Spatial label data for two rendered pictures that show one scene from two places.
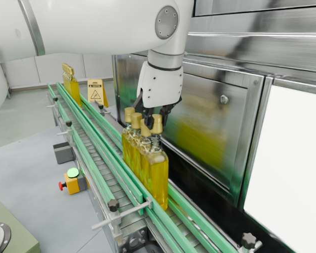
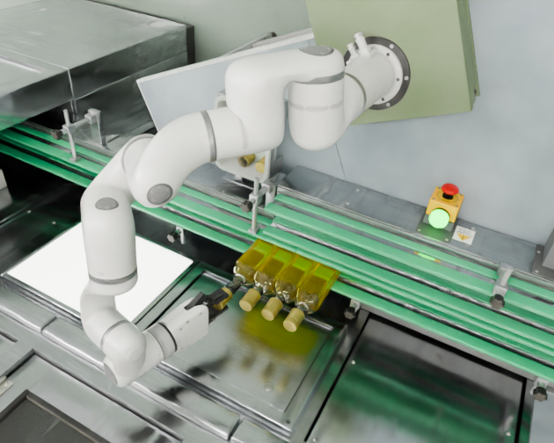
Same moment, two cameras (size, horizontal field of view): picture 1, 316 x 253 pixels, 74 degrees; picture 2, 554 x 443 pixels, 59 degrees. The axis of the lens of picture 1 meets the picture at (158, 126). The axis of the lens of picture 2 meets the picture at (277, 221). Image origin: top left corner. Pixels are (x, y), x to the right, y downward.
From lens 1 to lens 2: 1.16 m
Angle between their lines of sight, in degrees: 71
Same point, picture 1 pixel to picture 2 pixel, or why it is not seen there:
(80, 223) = (373, 167)
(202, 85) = (190, 355)
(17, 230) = (368, 115)
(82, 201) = (411, 191)
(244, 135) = (161, 307)
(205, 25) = (164, 414)
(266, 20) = (105, 382)
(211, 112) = not seen: hidden behind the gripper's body
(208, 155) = not seen: hidden behind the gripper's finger
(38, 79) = not seen: outside the picture
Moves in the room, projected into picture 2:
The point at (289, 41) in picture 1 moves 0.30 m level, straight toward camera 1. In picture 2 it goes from (93, 353) to (24, 249)
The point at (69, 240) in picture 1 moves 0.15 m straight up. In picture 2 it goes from (356, 144) to (333, 170)
